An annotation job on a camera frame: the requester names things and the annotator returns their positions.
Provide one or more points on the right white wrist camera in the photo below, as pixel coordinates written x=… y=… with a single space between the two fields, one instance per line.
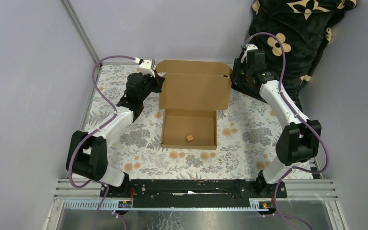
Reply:
x=245 y=49

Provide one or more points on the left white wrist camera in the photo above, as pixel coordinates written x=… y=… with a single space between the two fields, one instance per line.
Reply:
x=146 y=66

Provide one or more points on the brown cardboard box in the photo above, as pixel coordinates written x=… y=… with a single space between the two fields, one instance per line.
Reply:
x=192 y=94

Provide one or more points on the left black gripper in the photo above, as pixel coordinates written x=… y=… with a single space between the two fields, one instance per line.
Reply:
x=157 y=81

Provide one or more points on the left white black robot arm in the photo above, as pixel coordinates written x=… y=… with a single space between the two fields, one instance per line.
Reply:
x=87 y=155

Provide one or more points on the black floral blanket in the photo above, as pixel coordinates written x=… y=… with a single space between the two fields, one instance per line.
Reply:
x=294 y=34

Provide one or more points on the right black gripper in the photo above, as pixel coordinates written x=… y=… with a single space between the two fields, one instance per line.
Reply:
x=237 y=65

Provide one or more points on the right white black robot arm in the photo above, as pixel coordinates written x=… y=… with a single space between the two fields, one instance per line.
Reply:
x=298 y=141

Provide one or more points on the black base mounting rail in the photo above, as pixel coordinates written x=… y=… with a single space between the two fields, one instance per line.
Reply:
x=236 y=193

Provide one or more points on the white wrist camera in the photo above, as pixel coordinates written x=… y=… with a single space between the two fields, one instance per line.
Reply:
x=146 y=66
x=245 y=49

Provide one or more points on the small brown cardboard scrap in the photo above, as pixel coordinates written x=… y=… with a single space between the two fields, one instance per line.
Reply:
x=189 y=138

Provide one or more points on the aluminium frame rail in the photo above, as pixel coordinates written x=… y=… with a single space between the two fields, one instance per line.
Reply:
x=88 y=197

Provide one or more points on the aluminium corner post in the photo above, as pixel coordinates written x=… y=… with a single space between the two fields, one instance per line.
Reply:
x=80 y=30

